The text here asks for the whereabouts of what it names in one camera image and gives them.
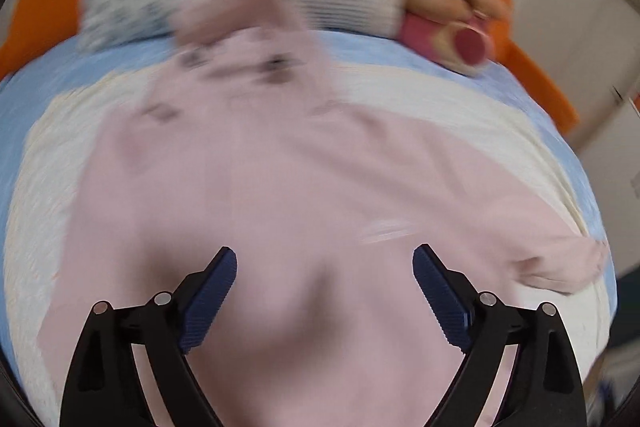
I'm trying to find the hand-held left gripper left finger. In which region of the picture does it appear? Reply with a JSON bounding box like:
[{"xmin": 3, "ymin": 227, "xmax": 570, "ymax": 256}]
[{"xmin": 59, "ymin": 246, "xmax": 238, "ymax": 427}]

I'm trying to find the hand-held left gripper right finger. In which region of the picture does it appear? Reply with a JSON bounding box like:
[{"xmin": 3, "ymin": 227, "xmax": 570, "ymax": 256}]
[{"xmin": 411, "ymin": 243, "xmax": 587, "ymax": 427}]

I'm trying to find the pink shirt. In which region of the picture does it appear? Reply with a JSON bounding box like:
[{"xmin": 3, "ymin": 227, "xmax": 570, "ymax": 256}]
[{"xmin": 37, "ymin": 0, "xmax": 612, "ymax": 427}]

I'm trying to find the cream textured blanket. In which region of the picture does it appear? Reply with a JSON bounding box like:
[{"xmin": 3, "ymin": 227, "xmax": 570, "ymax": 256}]
[{"xmin": 5, "ymin": 66, "xmax": 617, "ymax": 414}]

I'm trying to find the blue bed sheet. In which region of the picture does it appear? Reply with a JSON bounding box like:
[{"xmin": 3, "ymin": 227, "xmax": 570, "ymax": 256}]
[{"xmin": 0, "ymin": 29, "xmax": 622, "ymax": 358}]

